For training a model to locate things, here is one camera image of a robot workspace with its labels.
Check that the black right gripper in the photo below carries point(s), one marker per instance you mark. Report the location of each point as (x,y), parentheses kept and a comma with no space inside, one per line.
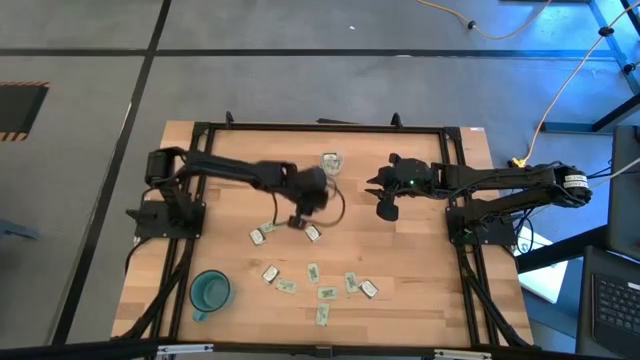
(410,175)

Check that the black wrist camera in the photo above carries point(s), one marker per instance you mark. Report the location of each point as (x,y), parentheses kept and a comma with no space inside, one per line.
(297,222)
(387,210)

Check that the black stand leg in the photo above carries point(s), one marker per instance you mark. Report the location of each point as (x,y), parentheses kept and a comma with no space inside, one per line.
(555,251)

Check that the clear plastic bin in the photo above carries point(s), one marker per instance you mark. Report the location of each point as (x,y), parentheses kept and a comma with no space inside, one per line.
(331,172)

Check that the teal mug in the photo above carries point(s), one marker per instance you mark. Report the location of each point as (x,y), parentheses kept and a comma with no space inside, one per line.
(210,292)

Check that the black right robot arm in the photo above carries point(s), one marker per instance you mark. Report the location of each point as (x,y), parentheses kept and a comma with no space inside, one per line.
(500,175)

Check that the black frame crossbar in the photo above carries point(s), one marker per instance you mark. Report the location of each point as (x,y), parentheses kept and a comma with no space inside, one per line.
(75,350)

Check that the white box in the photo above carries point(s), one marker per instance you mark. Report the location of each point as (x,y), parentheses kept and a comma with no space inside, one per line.
(545,280)

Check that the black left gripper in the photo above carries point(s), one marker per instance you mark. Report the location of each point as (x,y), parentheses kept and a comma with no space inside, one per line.
(312,187)

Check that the grey floor object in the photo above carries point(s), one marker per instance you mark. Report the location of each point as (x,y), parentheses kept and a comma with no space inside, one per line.
(17,231)

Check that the black laptop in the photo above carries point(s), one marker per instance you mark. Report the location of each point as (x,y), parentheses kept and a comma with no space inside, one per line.
(615,305)

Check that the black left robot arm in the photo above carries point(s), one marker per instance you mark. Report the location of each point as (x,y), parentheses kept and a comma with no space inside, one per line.
(225,167)

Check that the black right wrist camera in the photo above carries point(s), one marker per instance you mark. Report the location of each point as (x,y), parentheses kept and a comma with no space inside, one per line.
(387,210)

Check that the silver bracket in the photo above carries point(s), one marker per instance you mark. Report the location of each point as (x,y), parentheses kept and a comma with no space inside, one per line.
(185,348)
(462,354)

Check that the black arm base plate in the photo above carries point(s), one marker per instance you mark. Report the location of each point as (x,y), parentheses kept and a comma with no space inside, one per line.
(170,222)
(482,230)

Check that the blue metal stand frame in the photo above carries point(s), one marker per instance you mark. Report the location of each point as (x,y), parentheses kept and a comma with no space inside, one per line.
(616,50)

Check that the black frame hook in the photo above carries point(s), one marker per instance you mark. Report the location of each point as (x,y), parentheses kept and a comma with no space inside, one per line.
(396,120)
(229,119)

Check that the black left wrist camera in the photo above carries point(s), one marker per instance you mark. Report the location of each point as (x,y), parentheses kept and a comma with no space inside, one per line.
(297,222)

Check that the black aluminium table frame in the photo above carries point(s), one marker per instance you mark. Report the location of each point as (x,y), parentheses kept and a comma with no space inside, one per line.
(325,127)

